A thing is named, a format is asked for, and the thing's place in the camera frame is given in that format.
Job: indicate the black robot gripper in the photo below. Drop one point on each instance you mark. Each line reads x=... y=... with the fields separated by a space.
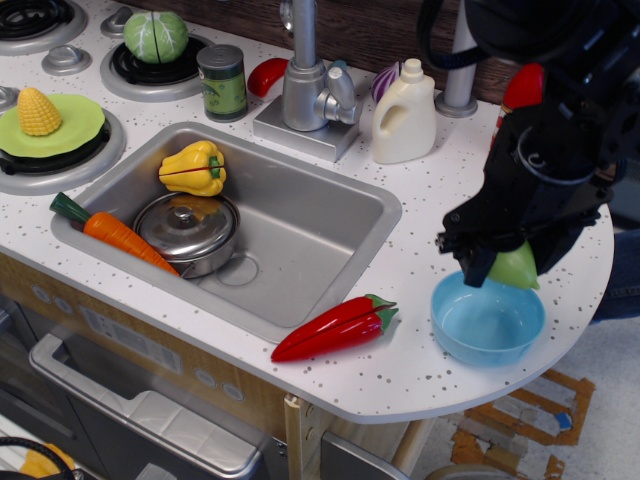
x=549 y=171

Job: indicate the green toy pear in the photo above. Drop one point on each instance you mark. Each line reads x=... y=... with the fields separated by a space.
x=516 y=268

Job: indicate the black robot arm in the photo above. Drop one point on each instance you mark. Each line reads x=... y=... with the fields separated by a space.
x=591 y=47

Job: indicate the light blue plastic bowl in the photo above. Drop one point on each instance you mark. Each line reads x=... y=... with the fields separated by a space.
x=491 y=326

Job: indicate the silver vertical pole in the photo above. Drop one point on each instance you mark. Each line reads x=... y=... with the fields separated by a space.
x=457 y=101

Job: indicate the cream toy detergent bottle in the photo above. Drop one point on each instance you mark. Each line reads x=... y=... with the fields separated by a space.
x=404 y=123

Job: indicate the red toy ketchup bottle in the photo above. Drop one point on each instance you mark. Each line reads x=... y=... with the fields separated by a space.
x=524 y=90

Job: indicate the red toy chili pepper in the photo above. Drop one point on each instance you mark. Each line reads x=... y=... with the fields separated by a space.
x=351 y=324

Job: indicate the silver toy sink basin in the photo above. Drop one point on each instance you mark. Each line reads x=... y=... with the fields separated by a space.
x=306 y=234

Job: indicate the purple toy onion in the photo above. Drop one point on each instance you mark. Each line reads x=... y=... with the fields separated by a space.
x=383 y=80

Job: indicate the silver toy faucet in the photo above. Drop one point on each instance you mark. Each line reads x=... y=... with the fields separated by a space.
x=318 y=112

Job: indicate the red toy tomato slice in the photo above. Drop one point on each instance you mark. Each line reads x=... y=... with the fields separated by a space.
x=265 y=82

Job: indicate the steel pot with lid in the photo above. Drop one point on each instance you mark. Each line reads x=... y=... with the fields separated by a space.
x=195 y=235

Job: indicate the yellow toy bell pepper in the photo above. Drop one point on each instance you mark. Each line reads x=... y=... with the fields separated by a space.
x=198 y=169

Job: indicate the green toy tin can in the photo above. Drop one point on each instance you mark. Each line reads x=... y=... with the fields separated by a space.
x=221 y=71

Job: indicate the back right stove burner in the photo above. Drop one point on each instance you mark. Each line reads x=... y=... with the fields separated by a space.
x=127 y=77

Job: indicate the stove burner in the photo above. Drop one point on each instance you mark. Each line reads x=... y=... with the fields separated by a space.
x=22 y=184
x=35 y=26
x=127 y=77

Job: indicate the orange toy carrot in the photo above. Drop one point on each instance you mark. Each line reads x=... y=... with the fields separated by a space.
x=110 y=230

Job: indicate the green toy cabbage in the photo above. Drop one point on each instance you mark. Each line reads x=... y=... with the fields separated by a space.
x=156 y=37

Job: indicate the toy oven door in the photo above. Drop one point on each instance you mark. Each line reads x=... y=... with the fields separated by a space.
x=141 y=430

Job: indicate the light green plate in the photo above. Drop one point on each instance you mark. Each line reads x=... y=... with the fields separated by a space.
x=82 y=120

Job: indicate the silver stove knob rear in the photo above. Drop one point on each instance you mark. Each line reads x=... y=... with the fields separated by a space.
x=113 y=26

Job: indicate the silver stove knob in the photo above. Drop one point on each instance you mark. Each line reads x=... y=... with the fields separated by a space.
x=8 y=98
x=66 y=60
x=113 y=26

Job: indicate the front left stove burner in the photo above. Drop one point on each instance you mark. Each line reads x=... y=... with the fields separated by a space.
x=22 y=184

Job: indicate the yellow toy corn cob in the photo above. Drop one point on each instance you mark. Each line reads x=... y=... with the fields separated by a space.
x=37 y=114

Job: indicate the yellow toy on floor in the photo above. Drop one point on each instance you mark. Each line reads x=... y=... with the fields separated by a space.
x=39 y=466

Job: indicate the silver stove knob left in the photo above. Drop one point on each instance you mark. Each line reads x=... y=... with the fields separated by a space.
x=8 y=98

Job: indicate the back left stove burner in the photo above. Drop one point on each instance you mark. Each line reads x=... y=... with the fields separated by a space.
x=35 y=26

